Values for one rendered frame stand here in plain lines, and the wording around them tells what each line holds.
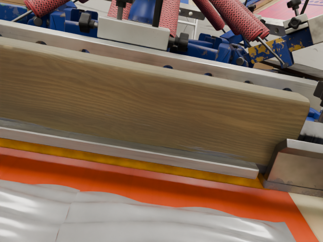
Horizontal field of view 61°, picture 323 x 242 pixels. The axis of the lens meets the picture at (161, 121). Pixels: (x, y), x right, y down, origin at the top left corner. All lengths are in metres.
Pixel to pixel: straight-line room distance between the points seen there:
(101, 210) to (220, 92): 0.13
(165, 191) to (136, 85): 0.10
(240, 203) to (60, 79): 0.19
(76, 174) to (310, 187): 0.21
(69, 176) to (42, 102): 0.07
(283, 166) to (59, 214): 0.18
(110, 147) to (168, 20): 0.51
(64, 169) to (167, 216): 0.11
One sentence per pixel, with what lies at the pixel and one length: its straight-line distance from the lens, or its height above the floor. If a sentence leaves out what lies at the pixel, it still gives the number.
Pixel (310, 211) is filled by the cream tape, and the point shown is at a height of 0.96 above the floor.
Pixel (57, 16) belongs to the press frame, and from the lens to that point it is 0.89.
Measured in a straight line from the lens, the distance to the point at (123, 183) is 0.26.
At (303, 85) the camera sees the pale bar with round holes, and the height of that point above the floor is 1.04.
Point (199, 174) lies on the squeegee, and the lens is 0.27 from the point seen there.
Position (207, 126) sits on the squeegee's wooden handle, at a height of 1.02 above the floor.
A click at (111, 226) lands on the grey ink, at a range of 0.20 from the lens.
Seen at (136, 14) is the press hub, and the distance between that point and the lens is 1.01.
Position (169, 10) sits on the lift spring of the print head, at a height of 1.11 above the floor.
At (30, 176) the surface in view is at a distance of 0.26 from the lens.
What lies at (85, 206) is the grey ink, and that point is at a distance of 0.22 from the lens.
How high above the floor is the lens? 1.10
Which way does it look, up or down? 22 degrees down
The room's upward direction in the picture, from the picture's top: 12 degrees clockwise
